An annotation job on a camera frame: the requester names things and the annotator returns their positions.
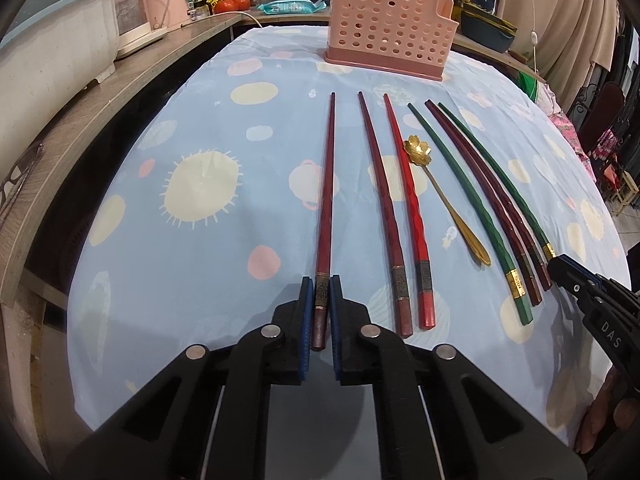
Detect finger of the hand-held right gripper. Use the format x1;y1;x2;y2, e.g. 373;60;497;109
547;255;640;321
565;282;626;356

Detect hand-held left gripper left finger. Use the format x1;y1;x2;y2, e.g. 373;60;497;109
60;276;315;480

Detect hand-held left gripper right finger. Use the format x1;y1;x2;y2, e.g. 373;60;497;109
330;275;588;480

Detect green chopstick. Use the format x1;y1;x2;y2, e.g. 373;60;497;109
438;102;557;262
407;103;535;326

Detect dark red chopstick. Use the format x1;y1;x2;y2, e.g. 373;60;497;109
356;91;415;338
310;91;337;352

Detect bright red chopstick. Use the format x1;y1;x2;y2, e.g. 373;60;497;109
382;93;437;331

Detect gold flower spoon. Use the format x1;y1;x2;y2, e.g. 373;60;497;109
402;135;494;267

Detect pink perforated utensil holder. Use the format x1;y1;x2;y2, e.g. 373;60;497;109
322;0;461;83

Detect person's right hand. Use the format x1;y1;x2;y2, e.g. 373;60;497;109
574;367;640;458

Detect pink floral cloth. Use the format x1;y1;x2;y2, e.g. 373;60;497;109
547;110;601;181

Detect dark chair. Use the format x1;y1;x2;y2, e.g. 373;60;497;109
575;82;626;161

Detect green bag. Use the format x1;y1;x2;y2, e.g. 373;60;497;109
517;70;541;102

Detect hanging clothes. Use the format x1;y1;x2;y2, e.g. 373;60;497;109
610;10;640;92

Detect dark blue bowl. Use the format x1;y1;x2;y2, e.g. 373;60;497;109
460;15;516;53

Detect beige curtain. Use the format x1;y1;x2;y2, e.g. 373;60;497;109
495;0;621;106

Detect wooden side shelf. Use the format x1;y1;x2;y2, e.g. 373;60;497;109
0;12;243;308

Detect blue wet wipes pack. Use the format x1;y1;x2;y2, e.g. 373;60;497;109
257;0;328;16

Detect white blender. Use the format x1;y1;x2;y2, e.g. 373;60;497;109
112;0;168;58

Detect white plastic basin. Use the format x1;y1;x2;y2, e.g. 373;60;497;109
0;0;121;148

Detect white cord with switch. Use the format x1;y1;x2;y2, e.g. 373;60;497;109
526;0;545;77

